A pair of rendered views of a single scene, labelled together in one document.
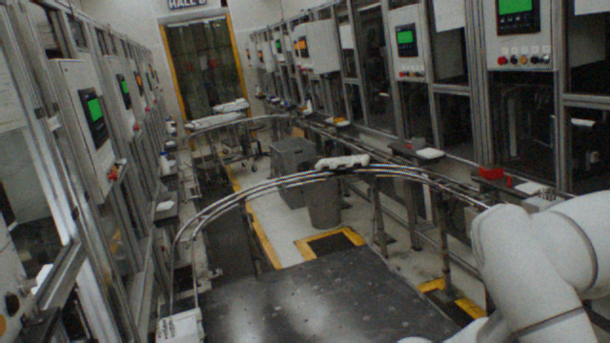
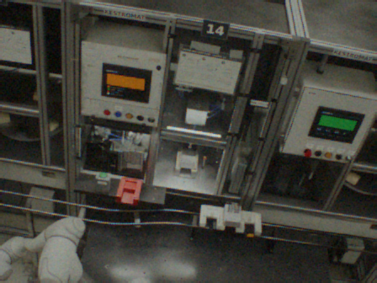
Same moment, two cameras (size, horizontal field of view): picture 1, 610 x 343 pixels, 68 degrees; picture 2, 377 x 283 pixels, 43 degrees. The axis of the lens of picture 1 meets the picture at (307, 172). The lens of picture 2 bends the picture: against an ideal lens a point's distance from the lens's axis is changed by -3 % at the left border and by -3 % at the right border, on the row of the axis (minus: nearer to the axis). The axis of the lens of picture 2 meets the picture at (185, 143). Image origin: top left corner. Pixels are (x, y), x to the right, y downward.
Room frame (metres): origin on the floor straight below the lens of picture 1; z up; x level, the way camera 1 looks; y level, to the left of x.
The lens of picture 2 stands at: (1.28, -1.43, 3.09)
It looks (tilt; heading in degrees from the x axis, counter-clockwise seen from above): 42 degrees down; 101
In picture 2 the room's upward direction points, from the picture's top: 11 degrees clockwise
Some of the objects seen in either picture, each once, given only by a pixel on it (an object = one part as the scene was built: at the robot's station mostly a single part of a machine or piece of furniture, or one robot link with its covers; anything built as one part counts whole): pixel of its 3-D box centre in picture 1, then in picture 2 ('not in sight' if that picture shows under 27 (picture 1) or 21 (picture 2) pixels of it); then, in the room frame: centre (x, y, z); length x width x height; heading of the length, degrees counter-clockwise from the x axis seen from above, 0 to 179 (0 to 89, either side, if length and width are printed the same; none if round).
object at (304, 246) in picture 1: (338, 254); not in sight; (3.35, -0.13, 0.01); 1.00 x 0.55 x 0.01; 13
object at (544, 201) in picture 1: (542, 200); not in sight; (1.70, -0.94, 0.92); 0.13 x 0.10 x 0.09; 103
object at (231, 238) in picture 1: (220, 196); not in sight; (5.58, 1.17, 0.01); 5.85 x 0.59 x 0.01; 13
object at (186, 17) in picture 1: (209, 80); not in sight; (9.20, 1.59, 1.31); 1.36 x 0.10 x 2.62; 103
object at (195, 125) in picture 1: (220, 145); not in sight; (6.55, 1.18, 0.48); 0.88 x 0.56 x 0.96; 121
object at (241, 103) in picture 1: (236, 128); not in sight; (7.88, 1.07, 0.48); 0.84 x 0.58 x 0.97; 21
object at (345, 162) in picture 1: (342, 165); not in sight; (3.05, -0.26, 0.84); 0.37 x 0.14 x 0.10; 71
